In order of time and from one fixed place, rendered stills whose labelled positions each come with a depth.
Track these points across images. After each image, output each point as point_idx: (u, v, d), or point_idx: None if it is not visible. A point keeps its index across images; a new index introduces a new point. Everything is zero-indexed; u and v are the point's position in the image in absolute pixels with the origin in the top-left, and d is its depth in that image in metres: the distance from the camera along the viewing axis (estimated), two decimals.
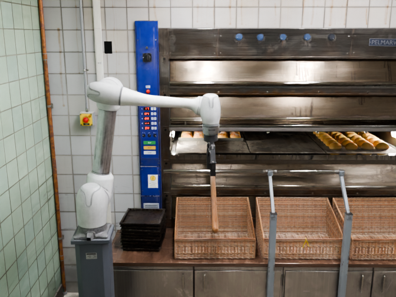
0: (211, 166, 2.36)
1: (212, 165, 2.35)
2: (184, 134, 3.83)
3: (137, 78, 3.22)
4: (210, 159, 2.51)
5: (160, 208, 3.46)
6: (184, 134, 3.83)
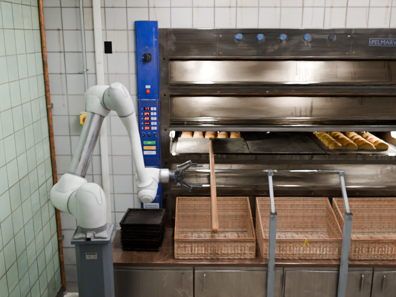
0: (194, 186, 2.87)
1: (192, 188, 2.86)
2: (184, 134, 3.83)
3: (137, 78, 3.22)
4: (194, 164, 2.81)
5: (160, 208, 3.46)
6: (184, 134, 3.83)
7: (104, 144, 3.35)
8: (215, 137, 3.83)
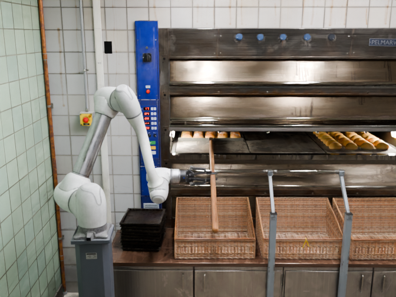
0: (208, 178, 2.85)
1: (207, 181, 2.85)
2: (184, 134, 3.83)
3: (137, 78, 3.22)
4: (209, 172, 2.83)
5: (160, 208, 3.46)
6: (184, 134, 3.83)
7: (104, 144, 3.35)
8: (215, 137, 3.83)
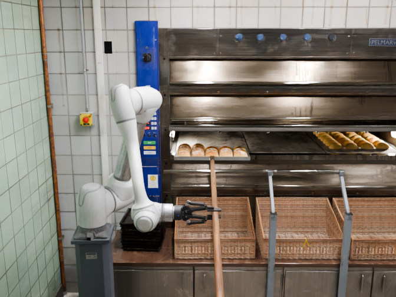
0: (210, 216, 2.26)
1: (208, 218, 2.26)
2: (181, 151, 3.26)
3: (137, 78, 3.22)
4: (211, 208, 2.23)
5: None
6: (180, 152, 3.25)
7: (104, 144, 3.35)
8: (217, 155, 3.25)
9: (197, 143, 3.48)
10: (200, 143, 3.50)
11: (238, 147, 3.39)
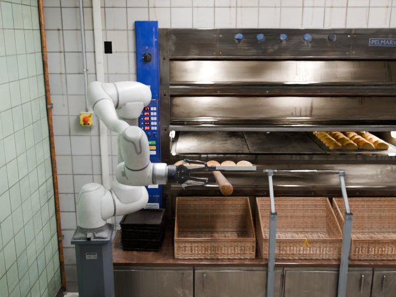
0: (211, 180, 1.86)
1: (208, 182, 1.86)
2: (178, 161, 2.91)
3: (137, 78, 3.22)
4: (213, 167, 1.85)
5: (160, 208, 3.46)
6: (177, 162, 2.90)
7: (104, 144, 3.35)
8: None
9: (196, 160, 3.14)
10: (199, 161, 3.16)
11: None
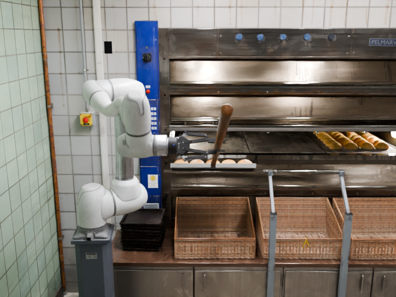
0: (211, 151, 1.88)
1: (209, 154, 1.87)
2: (178, 159, 2.92)
3: (137, 78, 3.22)
4: (213, 139, 1.87)
5: (160, 208, 3.46)
6: (177, 160, 2.91)
7: (104, 144, 3.35)
8: None
9: None
10: None
11: None
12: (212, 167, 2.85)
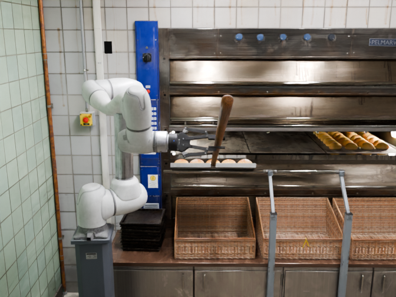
0: (211, 148, 1.88)
1: (209, 151, 1.87)
2: (178, 159, 2.92)
3: (137, 78, 3.22)
4: (213, 135, 1.87)
5: (160, 208, 3.46)
6: (177, 160, 2.92)
7: (104, 144, 3.35)
8: None
9: None
10: None
11: None
12: None
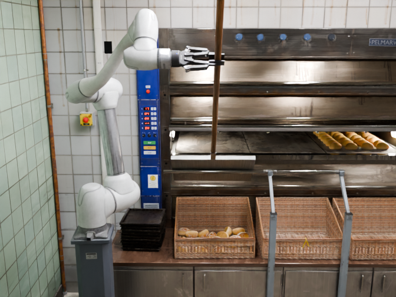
0: (211, 64, 2.00)
1: (210, 65, 1.99)
2: None
3: (137, 78, 3.22)
4: (213, 53, 2.01)
5: (160, 208, 3.46)
6: None
7: None
8: (217, 236, 3.32)
9: (198, 247, 3.08)
10: (202, 246, 3.09)
11: None
12: (212, 157, 2.88)
